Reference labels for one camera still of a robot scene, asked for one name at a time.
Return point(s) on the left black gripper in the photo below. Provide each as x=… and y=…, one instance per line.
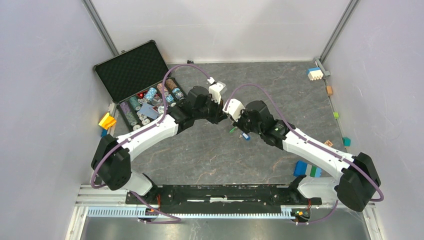
x=218, y=115

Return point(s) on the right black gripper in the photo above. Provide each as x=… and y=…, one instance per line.
x=238, y=123

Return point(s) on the blue key tag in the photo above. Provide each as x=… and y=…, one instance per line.
x=246, y=136

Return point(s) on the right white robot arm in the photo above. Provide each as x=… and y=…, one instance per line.
x=353, y=179

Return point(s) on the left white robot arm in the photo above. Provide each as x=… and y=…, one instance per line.
x=113, y=157

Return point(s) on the blue green brick stack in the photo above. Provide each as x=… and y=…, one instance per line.
x=303, y=168

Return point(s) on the blue white toy brick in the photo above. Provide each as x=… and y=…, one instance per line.
x=315, y=73

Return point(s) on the black poker chip case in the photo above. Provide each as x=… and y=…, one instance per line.
x=133, y=79

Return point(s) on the small orange patterned block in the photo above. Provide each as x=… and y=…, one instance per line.
x=328, y=143

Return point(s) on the teal small block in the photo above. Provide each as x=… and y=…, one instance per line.
x=346, y=141

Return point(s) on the yellow orange toy block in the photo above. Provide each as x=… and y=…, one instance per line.
x=107, y=121

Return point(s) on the small blue block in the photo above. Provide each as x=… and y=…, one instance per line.
x=104, y=132

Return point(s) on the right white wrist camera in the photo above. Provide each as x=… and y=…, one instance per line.
x=233, y=108

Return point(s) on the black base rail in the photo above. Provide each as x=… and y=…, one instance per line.
x=226, y=199

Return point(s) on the grey slotted cable duct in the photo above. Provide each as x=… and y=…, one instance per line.
x=143, y=212

